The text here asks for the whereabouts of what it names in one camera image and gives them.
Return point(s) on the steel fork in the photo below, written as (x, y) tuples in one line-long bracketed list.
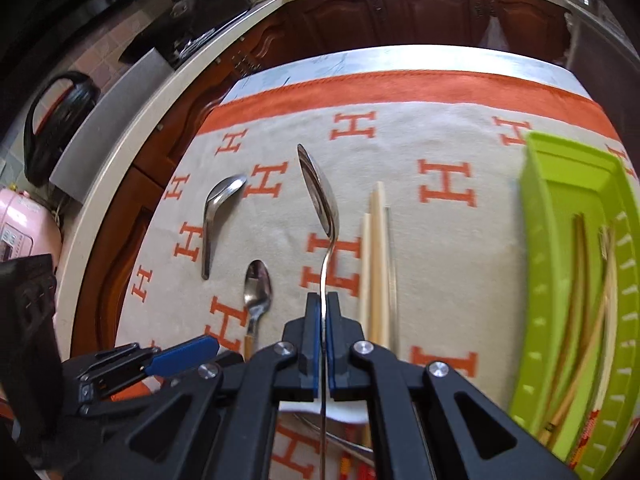
[(356, 450)]

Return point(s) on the black gas stove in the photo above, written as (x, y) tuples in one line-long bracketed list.
[(183, 28)]

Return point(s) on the orange beige H-pattern cloth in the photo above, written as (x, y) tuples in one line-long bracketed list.
[(449, 149)]

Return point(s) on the green plastic utensil tray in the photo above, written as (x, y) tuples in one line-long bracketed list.
[(562, 178)]

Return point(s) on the dark bamboo chopstick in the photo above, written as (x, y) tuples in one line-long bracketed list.
[(573, 343), (584, 332)]

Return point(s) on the light wooden chopstick red end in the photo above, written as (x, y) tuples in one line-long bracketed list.
[(606, 363)]

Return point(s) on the pale chopstick red spiral end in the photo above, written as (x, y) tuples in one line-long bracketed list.
[(380, 295)]

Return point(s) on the bent-handle steel spoon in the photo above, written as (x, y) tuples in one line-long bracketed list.
[(219, 201)]

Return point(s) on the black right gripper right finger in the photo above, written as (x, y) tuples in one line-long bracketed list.
[(362, 371)]

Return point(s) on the small spoon wooden handle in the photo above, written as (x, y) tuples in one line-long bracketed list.
[(257, 298)]

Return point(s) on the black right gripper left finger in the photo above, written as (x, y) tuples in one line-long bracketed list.
[(251, 394)]

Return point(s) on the black kettle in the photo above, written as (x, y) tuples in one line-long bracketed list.
[(44, 146)]

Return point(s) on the pink appliance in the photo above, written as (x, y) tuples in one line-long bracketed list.
[(27, 228)]

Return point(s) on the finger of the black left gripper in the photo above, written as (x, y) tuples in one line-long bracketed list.
[(108, 372)]

